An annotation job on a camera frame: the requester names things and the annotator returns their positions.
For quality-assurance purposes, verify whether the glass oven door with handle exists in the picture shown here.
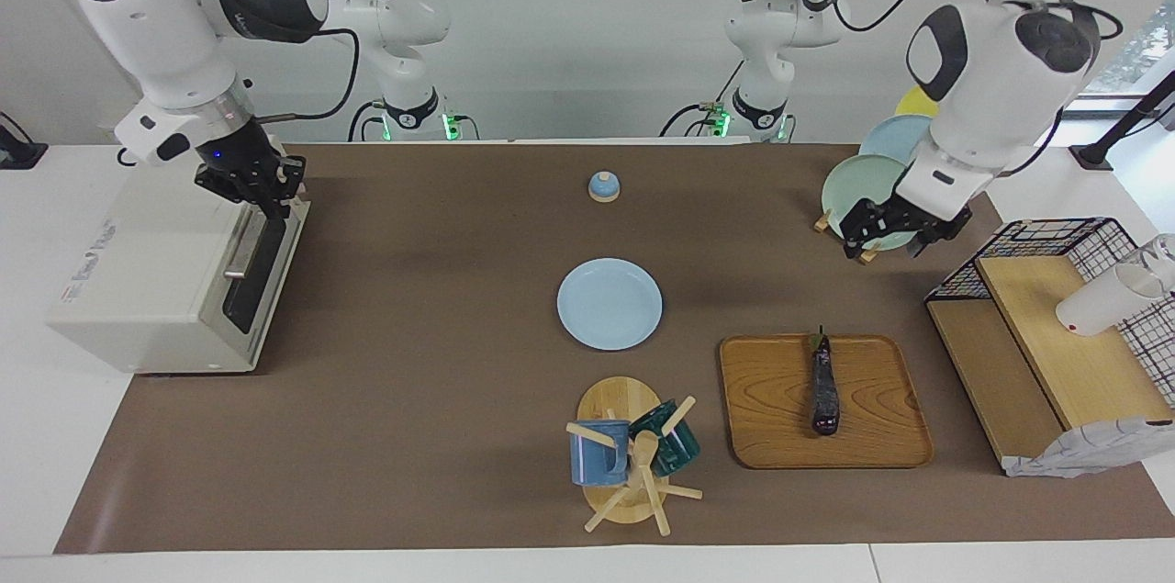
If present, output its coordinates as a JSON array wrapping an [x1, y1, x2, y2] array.
[[218, 197, 311, 354]]

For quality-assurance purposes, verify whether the dark purple eggplant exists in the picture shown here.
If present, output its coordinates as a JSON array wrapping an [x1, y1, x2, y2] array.
[[809, 326, 842, 437]]

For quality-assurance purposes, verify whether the white toaster oven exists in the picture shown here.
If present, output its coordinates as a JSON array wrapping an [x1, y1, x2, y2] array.
[[46, 163, 311, 375]]

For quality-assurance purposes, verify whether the wooden plate rack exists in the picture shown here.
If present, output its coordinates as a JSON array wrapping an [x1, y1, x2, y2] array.
[[813, 209, 882, 264]]

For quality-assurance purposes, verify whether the pale green racked plate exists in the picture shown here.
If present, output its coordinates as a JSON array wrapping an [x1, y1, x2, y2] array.
[[821, 154, 919, 251]]

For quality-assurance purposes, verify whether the light blue racked plate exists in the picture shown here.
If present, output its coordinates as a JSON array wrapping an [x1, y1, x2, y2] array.
[[858, 114, 935, 166]]

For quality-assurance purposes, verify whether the yellow racked plate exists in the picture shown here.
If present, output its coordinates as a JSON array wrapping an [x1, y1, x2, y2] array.
[[895, 85, 940, 118]]

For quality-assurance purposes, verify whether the wooden serving tray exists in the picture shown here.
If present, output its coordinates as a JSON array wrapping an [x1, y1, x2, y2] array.
[[719, 334, 934, 470]]

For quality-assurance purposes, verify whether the white plastic cup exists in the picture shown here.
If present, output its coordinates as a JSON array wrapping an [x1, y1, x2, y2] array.
[[1055, 263, 1167, 337]]

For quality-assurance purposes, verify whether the black clamp stand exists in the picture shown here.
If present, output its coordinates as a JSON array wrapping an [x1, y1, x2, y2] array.
[[1069, 69, 1175, 171]]

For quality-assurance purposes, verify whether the brown table mat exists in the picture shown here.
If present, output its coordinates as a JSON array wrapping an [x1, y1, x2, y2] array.
[[53, 142, 1175, 555]]

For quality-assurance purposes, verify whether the clear glass cup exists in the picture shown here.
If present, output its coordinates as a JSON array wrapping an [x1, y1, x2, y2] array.
[[1127, 233, 1175, 292]]

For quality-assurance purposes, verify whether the grey patterned cloth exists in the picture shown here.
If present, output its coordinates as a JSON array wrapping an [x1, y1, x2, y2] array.
[[1002, 418, 1174, 479]]

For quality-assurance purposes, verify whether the dark green ceramic mug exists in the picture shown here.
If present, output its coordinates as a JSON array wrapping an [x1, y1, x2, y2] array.
[[630, 399, 701, 477]]

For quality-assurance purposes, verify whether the wooden mug tree stand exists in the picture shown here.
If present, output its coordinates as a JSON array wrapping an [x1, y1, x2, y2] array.
[[565, 376, 704, 536]]

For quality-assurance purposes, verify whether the blue ceramic mug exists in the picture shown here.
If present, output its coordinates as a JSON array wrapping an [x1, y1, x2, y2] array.
[[569, 420, 632, 487]]

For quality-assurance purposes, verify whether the black base cable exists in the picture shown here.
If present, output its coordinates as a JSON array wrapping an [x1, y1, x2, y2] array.
[[347, 99, 386, 143], [659, 60, 744, 139]]

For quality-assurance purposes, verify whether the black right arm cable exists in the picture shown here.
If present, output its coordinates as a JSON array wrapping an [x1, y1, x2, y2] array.
[[252, 28, 361, 123]]

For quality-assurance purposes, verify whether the wooden shelf with wire basket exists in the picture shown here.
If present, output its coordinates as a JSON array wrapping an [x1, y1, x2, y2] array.
[[924, 218, 1175, 474]]

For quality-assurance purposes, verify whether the window with grey frame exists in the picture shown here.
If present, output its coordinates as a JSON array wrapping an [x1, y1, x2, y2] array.
[[1079, 0, 1175, 99]]

